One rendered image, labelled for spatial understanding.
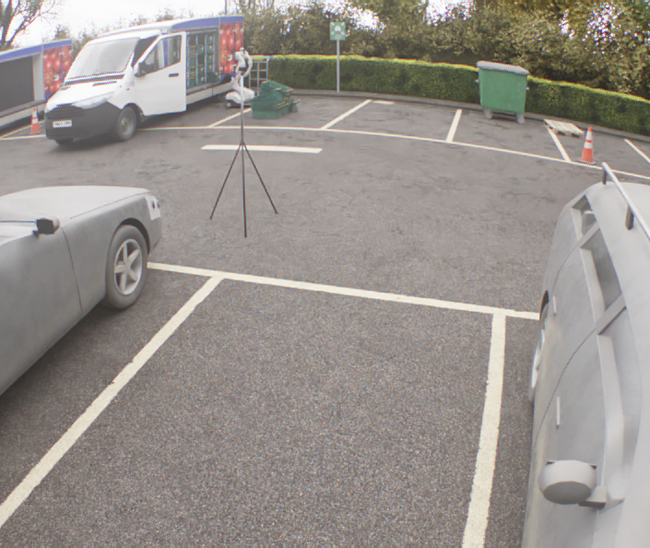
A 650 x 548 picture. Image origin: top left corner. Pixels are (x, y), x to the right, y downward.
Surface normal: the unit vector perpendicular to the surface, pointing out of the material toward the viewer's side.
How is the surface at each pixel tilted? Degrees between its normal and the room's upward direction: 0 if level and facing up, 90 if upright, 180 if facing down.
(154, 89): 95
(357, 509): 0
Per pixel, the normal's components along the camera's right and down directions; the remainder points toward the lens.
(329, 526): 0.00, -0.90
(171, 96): 0.08, 0.44
